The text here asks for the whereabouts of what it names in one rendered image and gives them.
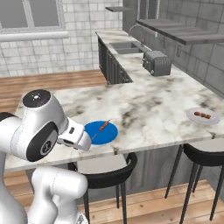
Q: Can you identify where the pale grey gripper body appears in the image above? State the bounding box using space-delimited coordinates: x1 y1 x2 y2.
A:
75 129 93 152

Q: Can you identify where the blue round plate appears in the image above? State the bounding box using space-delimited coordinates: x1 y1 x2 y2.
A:
83 120 119 146

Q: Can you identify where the white round plate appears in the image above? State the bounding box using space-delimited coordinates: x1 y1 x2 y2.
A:
185 107 221 126

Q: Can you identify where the brown meat skewer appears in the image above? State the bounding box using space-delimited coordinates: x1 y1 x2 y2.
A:
92 119 111 141
193 110 213 120

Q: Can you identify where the black bar stool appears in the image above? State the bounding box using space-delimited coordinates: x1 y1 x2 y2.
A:
164 142 224 224
67 151 139 224

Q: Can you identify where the dark cupboard run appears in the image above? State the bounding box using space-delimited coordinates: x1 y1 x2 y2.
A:
97 36 135 86

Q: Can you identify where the grey sink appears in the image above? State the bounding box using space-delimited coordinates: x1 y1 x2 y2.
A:
108 40 150 55

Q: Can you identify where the grey toaster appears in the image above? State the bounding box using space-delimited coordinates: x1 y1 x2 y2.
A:
142 50 172 78

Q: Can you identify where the silver tap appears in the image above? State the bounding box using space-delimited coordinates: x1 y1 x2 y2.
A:
128 24 147 46

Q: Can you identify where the grey tall cupboard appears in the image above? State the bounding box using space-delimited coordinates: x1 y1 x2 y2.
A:
122 0 160 33

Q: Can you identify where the white framed window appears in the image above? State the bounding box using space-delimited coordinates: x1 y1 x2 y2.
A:
0 0 70 43

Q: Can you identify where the small grey wall shelf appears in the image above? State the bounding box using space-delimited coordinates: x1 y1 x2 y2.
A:
105 5 134 13

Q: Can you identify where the grey wooden wall shelf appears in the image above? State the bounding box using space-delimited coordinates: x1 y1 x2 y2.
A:
136 18 224 46

